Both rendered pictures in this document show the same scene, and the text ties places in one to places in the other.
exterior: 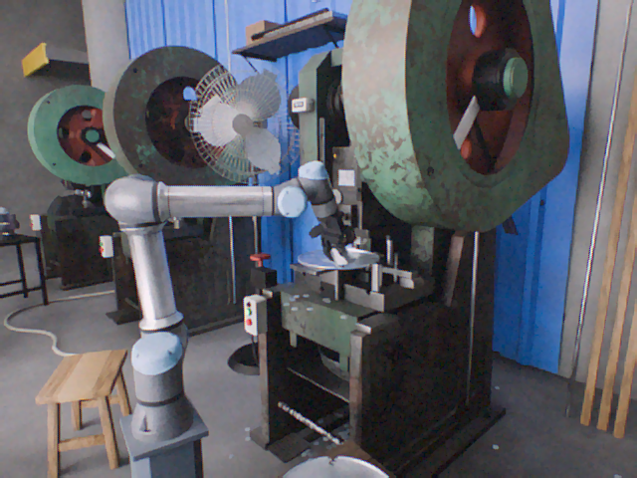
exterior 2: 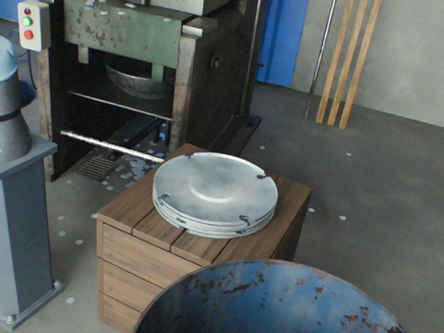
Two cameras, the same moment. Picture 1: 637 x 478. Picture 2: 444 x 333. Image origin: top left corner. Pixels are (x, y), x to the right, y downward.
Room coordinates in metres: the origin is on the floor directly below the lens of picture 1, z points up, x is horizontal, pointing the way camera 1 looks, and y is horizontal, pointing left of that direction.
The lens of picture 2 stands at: (0.03, 0.48, 1.01)
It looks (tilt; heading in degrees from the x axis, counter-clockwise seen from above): 31 degrees down; 327
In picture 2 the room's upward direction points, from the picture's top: 9 degrees clockwise
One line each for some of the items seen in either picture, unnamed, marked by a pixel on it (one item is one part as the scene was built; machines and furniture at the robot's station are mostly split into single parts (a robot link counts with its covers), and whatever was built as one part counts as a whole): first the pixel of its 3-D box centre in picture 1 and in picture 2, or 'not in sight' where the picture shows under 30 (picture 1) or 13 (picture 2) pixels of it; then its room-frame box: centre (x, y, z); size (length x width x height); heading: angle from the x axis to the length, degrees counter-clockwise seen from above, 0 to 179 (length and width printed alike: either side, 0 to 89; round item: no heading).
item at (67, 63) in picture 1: (71, 64); not in sight; (6.43, 3.39, 2.44); 1.25 x 0.92 x 0.27; 43
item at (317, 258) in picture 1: (338, 258); not in sight; (1.49, -0.07, 0.78); 0.29 x 0.29 x 0.01
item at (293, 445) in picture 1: (336, 423); (131, 143); (1.48, -0.07, 0.14); 0.59 x 0.10 x 0.05; 133
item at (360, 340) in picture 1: (442, 347); (235, 57); (1.48, -0.45, 0.45); 0.92 x 0.12 x 0.90; 133
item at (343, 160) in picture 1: (354, 184); not in sight; (1.55, -0.14, 1.04); 0.17 x 0.15 x 0.30; 133
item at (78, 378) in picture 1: (91, 408); not in sight; (1.56, 0.91, 0.16); 0.34 x 0.24 x 0.34; 14
